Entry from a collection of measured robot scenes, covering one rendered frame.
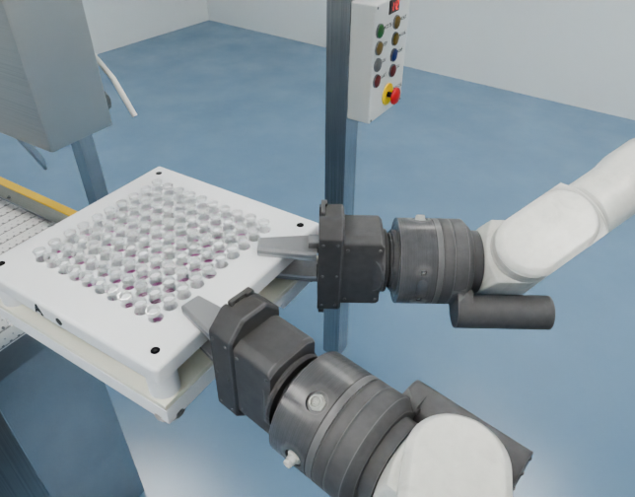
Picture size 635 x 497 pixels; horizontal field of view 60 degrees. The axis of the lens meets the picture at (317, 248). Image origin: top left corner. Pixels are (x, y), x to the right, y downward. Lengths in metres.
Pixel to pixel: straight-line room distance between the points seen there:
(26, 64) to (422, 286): 0.54
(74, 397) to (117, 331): 0.76
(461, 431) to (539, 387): 1.53
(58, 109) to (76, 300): 0.34
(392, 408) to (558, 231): 0.26
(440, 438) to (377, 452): 0.05
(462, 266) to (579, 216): 0.12
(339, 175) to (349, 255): 0.89
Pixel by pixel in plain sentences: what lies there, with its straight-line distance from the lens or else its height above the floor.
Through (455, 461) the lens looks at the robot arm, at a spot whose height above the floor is 1.09.
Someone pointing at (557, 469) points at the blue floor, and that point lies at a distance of 1.73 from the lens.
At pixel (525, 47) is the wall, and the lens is 3.90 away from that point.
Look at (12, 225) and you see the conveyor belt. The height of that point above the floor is 0.83.
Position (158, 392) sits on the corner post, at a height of 1.01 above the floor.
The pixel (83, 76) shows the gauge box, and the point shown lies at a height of 1.12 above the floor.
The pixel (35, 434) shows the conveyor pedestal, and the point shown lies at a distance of 1.24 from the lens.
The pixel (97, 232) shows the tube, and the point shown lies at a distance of 0.61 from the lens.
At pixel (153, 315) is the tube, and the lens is 0.49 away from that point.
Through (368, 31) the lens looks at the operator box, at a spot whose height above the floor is 1.05.
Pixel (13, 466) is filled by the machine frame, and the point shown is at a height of 0.67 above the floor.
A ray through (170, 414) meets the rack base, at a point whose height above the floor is 0.99.
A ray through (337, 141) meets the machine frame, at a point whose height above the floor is 0.78.
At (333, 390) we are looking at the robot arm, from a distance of 0.39.
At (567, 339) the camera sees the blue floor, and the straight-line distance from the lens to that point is 2.07.
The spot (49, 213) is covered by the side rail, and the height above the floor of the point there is 0.85.
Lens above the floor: 1.38
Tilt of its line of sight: 38 degrees down
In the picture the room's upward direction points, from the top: straight up
